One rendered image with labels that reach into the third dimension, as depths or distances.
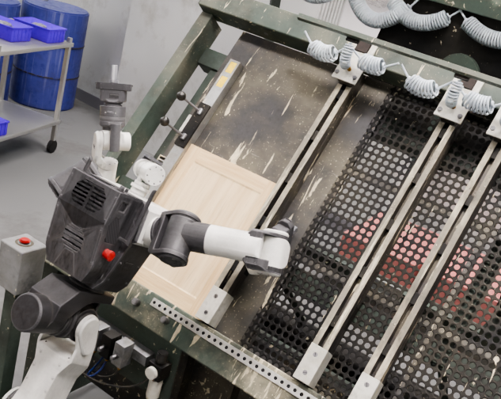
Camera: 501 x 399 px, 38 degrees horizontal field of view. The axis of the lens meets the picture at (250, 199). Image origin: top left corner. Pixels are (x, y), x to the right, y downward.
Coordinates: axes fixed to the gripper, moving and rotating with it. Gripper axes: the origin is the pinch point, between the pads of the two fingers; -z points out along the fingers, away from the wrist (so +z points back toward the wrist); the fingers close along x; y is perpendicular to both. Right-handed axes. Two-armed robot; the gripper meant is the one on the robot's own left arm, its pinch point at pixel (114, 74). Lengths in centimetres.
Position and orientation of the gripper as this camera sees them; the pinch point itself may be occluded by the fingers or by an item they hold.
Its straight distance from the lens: 256.3
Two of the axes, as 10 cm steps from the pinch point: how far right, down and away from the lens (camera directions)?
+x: 10.0, 0.7, 0.2
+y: 0.1, 1.4, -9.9
